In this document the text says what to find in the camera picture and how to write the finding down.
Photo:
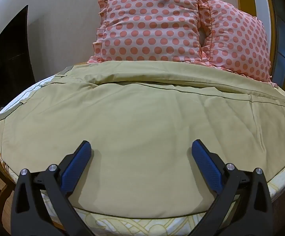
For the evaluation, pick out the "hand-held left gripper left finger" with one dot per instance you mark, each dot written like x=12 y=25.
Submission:
x=76 y=167

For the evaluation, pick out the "beige pants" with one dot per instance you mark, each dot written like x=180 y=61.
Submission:
x=142 y=135

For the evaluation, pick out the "patterned yellow bed sheet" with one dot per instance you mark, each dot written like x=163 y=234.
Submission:
x=122 y=225

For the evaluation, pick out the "pink polka dot pillow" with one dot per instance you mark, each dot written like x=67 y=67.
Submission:
x=147 y=24
x=240 y=39

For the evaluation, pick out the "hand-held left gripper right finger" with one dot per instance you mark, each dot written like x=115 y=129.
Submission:
x=206 y=168

